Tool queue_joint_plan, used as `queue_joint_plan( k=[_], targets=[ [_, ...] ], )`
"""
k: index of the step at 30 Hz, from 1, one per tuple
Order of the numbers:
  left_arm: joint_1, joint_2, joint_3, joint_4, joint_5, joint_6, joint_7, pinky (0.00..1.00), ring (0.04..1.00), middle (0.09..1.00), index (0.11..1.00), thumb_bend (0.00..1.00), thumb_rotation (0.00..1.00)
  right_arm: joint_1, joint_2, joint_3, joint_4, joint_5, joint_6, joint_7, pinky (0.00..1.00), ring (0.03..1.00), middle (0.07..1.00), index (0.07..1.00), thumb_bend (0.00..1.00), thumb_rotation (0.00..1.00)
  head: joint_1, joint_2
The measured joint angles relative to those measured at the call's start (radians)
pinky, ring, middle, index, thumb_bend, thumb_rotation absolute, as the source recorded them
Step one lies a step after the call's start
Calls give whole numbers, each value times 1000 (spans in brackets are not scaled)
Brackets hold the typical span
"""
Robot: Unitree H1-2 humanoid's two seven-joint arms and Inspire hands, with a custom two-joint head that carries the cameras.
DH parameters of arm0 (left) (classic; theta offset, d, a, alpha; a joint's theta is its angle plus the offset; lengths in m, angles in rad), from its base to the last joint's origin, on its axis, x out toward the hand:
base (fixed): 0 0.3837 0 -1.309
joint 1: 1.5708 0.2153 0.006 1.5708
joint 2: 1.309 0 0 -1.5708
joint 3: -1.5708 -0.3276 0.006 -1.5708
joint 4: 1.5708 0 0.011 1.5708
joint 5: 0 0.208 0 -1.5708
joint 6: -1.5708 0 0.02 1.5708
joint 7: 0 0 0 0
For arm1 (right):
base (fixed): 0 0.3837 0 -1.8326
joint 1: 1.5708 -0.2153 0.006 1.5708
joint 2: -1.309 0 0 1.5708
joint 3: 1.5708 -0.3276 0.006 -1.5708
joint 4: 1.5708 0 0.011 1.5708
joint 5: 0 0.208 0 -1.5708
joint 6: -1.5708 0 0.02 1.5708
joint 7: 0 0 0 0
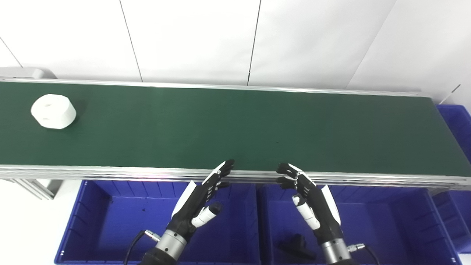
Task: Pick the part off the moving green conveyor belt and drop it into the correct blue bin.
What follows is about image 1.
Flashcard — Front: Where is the grey conveyor end housing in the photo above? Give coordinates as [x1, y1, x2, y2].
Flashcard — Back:
[0, 67, 57, 80]

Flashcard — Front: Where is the black plastic part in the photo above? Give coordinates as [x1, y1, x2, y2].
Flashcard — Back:
[277, 234, 317, 260]

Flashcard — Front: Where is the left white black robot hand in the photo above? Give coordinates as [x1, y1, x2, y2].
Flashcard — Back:
[167, 159, 235, 242]

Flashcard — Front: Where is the white cylindrical plastic part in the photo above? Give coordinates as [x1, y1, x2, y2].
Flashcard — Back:
[31, 94, 77, 130]

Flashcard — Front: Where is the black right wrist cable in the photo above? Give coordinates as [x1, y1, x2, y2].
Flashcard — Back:
[348, 243, 380, 265]

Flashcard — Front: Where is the blue plastic bin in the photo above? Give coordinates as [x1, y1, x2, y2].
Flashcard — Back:
[432, 190, 471, 254]
[436, 105, 471, 164]
[54, 180, 262, 265]
[256, 183, 462, 265]

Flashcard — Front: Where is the green conveyor belt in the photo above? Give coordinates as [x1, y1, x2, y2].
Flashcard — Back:
[0, 77, 471, 192]
[0, 82, 471, 177]

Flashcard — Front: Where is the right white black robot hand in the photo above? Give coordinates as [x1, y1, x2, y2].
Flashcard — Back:
[276, 163, 345, 245]

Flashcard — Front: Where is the aluminium conveyor leg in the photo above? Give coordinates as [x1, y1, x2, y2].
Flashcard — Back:
[7, 179, 63, 200]

